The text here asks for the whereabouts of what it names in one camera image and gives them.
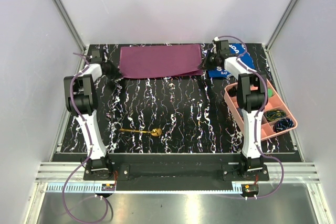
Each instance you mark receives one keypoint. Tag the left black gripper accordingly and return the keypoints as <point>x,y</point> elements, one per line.
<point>116,74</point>

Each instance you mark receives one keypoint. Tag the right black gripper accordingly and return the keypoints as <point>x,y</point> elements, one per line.
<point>202,66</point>

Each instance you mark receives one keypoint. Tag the magenta cloth napkin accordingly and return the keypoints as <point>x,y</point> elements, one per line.
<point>141,62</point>

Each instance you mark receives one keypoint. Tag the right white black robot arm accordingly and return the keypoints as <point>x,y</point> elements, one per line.
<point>252,97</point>

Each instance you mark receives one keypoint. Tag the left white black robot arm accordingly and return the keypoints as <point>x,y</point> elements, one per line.
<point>82,102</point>

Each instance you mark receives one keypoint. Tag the dark brown object in tray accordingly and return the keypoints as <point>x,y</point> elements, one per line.
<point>232,92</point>

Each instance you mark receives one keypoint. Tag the blue printed cloth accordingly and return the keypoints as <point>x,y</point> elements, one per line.
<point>235,48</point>

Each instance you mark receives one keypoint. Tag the gold spoon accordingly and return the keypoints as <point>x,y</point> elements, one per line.
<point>155,132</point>

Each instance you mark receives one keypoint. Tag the green object in tray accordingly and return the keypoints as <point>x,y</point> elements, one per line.
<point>270,92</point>

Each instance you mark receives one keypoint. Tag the pink compartment tray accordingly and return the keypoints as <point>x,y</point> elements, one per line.
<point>277,118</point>

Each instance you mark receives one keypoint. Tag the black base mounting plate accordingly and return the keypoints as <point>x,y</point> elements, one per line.
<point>219,182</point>

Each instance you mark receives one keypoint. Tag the front aluminium rail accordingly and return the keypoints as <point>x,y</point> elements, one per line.
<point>293,172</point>

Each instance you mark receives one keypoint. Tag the left aluminium frame post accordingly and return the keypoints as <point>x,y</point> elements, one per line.
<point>69,24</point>

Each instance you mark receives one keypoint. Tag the aluminium frame post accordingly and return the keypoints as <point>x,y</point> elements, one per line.
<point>284,18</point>
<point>69,24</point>

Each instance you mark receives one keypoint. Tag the right aluminium frame post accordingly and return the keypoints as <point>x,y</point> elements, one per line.
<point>284,18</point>

